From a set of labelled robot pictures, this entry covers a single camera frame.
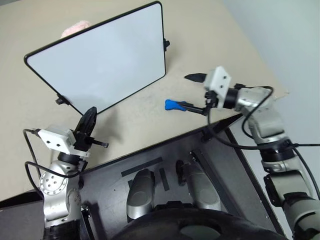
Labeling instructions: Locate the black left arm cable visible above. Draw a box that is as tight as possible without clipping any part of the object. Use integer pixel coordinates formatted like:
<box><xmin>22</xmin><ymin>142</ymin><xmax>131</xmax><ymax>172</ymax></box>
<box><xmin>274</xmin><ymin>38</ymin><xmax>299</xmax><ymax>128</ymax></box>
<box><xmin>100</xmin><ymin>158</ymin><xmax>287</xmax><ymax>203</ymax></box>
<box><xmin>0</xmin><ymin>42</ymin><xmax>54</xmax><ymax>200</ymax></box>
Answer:
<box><xmin>22</xmin><ymin>127</ymin><xmax>85</xmax><ymax>198</ymax></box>

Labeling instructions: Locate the pink fluffy object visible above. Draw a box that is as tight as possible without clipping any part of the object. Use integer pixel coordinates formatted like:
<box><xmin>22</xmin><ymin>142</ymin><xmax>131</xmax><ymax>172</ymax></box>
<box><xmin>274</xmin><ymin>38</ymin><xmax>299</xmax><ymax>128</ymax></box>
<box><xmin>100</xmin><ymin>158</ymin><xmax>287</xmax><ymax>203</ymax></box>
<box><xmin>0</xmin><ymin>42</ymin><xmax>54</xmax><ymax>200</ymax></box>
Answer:
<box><xmin>60</xmin><ymin>20</ymin><xmax>91</xmax><ymax>39</ymax></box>

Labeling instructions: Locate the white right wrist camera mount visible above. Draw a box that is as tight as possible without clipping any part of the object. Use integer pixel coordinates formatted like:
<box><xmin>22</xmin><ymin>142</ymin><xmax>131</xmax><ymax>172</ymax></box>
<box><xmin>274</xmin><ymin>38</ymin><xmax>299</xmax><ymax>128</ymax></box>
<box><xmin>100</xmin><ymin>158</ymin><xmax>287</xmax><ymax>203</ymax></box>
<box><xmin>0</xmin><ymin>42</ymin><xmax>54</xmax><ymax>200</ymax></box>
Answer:
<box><xmin>203</xmin><ymin>65</ymin><xmax>232</xmax><ymax>109</ymax></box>

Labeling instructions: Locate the large black rounded shape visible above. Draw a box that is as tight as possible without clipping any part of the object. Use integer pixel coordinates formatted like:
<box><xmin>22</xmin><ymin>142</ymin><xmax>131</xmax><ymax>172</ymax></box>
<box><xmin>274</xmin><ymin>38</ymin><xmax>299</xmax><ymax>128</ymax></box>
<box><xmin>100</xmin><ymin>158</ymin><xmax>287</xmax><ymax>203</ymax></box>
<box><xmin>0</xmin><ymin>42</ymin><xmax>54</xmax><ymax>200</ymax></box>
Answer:
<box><xmin>109</xmin><ymin>206</ymin><xmax>288</xmax><ymax>240</ymax></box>

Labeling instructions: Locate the long black tape strip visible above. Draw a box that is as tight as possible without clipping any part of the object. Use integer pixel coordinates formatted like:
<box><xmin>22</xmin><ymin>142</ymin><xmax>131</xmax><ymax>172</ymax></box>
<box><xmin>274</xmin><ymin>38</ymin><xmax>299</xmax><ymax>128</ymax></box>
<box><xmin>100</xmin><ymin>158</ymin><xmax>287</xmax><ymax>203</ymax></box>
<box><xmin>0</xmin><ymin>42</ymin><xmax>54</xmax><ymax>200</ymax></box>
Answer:
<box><xmin>121</xmin><ymin>156</ymin><xmax>164</xmax><ymax>178</ymax></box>

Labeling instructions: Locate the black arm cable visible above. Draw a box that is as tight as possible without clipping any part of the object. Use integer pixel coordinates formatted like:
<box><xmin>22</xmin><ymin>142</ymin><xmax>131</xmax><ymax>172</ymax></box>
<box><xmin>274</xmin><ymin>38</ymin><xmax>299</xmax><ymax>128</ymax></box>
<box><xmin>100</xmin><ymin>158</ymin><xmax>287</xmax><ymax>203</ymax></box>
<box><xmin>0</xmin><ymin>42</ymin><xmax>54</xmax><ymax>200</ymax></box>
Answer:
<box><xmin>206</xmin><ymin>85</ymin><xmax>320</xmax><ymax>201</ymax></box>
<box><xmin>22</xmin><ymin>127</ymin><xmax>85</xmax><ymax>198</ymax></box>

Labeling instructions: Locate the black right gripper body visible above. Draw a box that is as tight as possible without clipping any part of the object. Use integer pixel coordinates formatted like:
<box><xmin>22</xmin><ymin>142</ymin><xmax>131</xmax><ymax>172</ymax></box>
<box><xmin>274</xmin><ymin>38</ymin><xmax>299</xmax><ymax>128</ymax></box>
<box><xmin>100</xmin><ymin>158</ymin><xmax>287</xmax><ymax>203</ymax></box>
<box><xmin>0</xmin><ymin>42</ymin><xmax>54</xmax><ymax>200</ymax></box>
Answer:
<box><xmin>189</xmin><ymin>90</ymin><xmax>220</xmax><ymax>117</ymax></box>

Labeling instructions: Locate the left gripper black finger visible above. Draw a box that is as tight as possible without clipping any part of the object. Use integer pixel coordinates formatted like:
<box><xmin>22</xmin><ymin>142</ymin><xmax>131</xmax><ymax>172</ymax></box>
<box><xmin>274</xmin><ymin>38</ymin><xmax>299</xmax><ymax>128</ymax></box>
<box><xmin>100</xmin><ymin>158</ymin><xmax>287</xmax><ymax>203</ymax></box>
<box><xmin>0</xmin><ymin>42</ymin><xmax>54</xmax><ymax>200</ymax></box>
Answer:
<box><xmin>75</xmin><ymin>107</ymin><xmax>94</xmax><ymax>137</ymax></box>
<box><xmin>83</xmin><ymin>106</ymin><xmax>98</xmax><ymax>138</ymax></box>

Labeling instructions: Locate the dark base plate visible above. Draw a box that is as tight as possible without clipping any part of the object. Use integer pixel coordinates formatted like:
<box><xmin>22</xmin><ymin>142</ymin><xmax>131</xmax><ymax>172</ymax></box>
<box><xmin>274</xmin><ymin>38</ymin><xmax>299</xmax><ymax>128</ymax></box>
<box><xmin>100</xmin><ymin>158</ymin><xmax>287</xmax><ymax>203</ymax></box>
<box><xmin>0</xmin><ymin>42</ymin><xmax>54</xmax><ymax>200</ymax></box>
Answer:
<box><xmin>79</xmin><ymin>113</ymin><xmax>287</xmax><ymax>240</ymax></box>

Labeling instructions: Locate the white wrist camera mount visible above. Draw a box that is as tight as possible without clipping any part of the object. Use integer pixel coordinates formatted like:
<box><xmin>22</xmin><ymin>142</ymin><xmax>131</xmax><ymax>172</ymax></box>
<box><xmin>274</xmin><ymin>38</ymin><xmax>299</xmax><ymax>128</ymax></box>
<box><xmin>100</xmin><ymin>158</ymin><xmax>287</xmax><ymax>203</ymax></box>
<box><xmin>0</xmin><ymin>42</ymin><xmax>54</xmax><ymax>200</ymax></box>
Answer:
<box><xmin>36</xmin><ymin>126</ymin><xmax>91</xmax><ymax>158</ymax></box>
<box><xmin>203</xmin><ymin>65</ymin><xmax>232</xmax><ymax>109</ymax></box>

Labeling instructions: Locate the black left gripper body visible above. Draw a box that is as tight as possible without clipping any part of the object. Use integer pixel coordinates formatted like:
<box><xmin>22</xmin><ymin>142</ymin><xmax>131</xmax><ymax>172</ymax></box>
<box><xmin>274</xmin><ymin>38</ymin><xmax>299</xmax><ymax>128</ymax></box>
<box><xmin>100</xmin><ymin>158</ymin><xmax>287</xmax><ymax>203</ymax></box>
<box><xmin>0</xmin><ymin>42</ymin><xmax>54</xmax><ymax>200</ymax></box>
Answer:
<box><xmin>73</xmin><ymin>130</ymin><xmax>110</xmax><ymax>152</ymax></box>

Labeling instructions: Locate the white whiteboard with black frame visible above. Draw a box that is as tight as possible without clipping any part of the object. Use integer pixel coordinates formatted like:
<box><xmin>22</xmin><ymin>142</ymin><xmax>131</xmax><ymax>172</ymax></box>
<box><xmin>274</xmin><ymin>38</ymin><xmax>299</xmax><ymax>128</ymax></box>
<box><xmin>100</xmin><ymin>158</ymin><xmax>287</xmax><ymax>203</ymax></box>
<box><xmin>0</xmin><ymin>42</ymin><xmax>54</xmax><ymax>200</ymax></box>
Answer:
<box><xmin>23</xmin><ymin>0</ymin><xmax>168</xmax><ymax>116</ymax></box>

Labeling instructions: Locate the short black tape strip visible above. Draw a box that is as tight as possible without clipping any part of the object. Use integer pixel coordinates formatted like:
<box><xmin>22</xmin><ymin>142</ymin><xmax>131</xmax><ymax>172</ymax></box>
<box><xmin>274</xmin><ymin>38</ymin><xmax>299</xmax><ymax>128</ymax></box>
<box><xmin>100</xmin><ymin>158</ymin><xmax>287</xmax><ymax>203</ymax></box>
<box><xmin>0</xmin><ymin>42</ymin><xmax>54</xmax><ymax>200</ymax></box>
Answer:
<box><xmin>158</xmin><ymin>167</ymin><xmax>171</xmax><ymax>192</ymax></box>

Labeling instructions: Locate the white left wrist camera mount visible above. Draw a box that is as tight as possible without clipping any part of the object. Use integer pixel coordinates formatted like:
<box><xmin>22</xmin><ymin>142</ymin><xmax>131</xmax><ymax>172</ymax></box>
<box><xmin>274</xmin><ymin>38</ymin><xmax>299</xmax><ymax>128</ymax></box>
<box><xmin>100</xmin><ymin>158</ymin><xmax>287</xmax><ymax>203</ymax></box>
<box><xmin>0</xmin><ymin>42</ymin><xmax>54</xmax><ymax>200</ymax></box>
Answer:
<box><xmin>36</xmin><ymin>126</ymin><xmax>91</xmax><ymax>158</ymax></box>

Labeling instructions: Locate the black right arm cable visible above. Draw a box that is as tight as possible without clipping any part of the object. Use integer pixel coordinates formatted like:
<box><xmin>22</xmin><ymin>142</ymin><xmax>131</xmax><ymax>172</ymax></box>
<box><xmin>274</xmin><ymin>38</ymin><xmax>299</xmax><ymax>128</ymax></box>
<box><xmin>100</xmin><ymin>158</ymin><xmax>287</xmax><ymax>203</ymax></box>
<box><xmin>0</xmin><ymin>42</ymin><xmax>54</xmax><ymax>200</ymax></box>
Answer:
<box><xmin>206</xmin><ymin>85</ymin><xmax>320</xmax><ymax>201</ymax></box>

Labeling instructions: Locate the grey rounded shell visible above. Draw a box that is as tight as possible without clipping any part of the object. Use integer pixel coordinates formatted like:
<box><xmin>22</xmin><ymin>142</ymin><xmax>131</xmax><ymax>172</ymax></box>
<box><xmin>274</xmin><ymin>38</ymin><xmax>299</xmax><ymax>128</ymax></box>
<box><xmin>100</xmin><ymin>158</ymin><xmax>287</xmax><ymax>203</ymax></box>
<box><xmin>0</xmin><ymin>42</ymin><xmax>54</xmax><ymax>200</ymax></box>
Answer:
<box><xmin>186</xmin><ymin>161</ymin><xmax>222</xmax><ymax>211</ymax></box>
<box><xmin>126</xmin><ymin>168</ymin><xmax>156</xmax><ymax>223</ymax></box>

